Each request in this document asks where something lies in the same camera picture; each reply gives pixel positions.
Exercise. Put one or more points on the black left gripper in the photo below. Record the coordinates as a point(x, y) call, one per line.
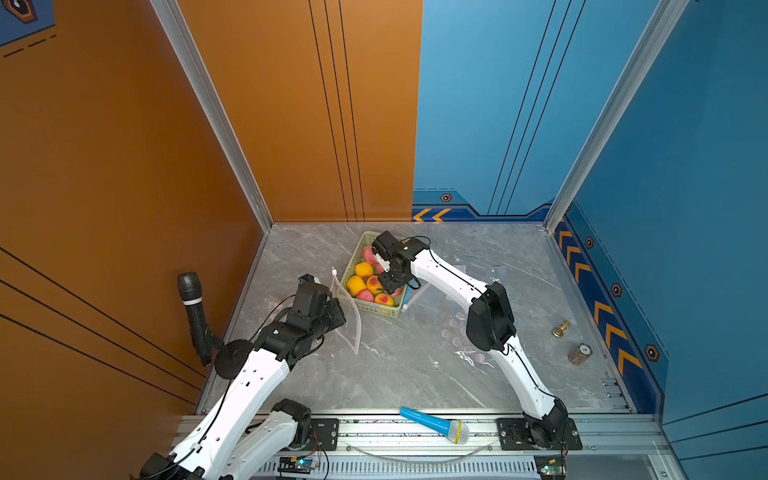
point(334, 307)

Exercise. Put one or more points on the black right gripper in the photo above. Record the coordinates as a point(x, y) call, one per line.
point(388, 286)

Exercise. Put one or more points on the clear zip-top bag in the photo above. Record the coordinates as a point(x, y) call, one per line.
point(350, 332)

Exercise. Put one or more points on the light green perforated basket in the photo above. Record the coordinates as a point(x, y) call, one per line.
point(367, 238)

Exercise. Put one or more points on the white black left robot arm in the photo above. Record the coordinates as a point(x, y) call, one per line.
point(224, 445)

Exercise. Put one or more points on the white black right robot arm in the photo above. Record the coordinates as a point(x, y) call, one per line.
point(489, 327)

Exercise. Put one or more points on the blue zip bag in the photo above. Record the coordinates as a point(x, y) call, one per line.
point(413, 294)

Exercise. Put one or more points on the yellow peach with red spot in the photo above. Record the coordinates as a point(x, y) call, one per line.
point(373, 285)

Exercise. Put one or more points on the yellow peach upper left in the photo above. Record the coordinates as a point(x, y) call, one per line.
point(364, 270)

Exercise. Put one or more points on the large pink peach top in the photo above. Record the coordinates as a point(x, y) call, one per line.
point(368, 255)

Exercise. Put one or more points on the pink peach front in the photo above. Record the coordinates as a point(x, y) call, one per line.
point(365, 295)

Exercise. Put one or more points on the yellow peach front left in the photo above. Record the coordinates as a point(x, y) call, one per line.
point(355, 285)

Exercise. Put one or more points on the clear bag with pink dots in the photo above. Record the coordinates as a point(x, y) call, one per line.
point(451, 325)

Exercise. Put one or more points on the black microphone on stand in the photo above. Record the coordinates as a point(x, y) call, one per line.
point(204, 340)

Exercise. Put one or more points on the left green circuit board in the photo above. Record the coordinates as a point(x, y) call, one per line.
point(296, 468)

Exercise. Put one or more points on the green circuit board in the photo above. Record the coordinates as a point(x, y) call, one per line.
point(296, 468)
point(550, 468)

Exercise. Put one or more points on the small brass weight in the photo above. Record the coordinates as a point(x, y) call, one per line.
point(560, 330)

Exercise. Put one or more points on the blue toy microphone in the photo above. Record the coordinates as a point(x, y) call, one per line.
point(457, 432)

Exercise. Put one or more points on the right green circuit board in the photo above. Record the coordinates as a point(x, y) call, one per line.
point(550, 468)

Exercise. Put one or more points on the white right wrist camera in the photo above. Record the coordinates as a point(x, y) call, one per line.
point(384, 245)

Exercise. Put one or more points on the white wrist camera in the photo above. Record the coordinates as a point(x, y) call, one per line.
point(308, 279)
point(384, 245)

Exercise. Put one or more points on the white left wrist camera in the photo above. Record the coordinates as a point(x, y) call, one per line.
point(308, 279)

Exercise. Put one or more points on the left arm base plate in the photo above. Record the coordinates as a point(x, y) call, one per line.
point(316, 433)

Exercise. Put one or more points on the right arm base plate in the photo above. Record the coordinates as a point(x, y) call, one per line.
point(519, 434)

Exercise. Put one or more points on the aluminium corner post left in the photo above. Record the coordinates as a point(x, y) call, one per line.
point(177, 31)

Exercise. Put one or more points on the aluminium corner post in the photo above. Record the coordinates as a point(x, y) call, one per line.
point(662, 22)
point(177, 31)

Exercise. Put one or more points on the aluminium corner post right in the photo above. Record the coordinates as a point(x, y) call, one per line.
point(662, 22)

